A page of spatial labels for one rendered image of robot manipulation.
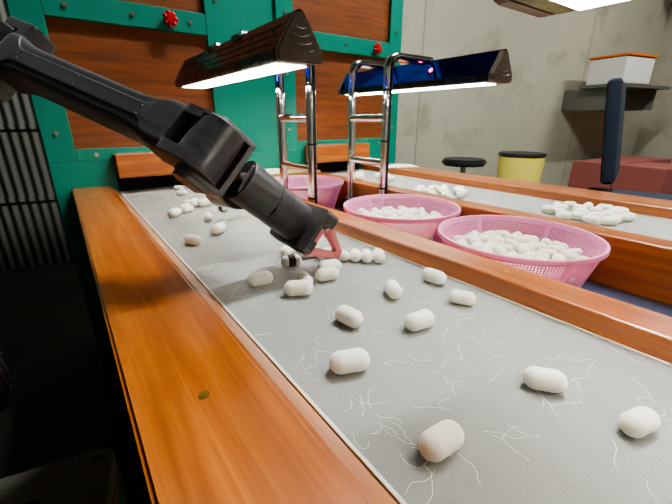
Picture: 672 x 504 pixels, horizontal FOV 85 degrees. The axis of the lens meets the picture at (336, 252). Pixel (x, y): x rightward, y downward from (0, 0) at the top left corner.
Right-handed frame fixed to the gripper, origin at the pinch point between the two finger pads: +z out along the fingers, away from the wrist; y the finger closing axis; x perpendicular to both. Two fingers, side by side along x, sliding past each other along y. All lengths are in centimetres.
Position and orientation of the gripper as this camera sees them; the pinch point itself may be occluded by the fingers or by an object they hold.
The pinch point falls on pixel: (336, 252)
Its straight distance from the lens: 58.1
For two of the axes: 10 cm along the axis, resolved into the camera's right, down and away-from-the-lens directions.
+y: -5.9, -2.7, 7.6
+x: -5.2, 8.4, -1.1
